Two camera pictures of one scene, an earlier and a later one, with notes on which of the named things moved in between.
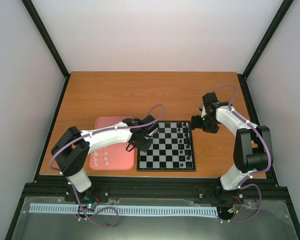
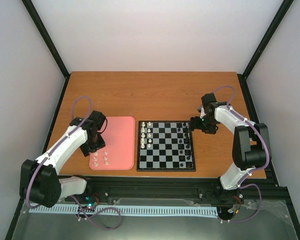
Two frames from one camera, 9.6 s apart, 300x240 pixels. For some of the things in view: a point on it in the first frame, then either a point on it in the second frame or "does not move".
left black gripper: x=144 y=148 → x=85 y=150
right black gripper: x=214 y=129 does not move
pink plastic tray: x=112 y=157 does not move
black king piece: x=186 y=140 does not move
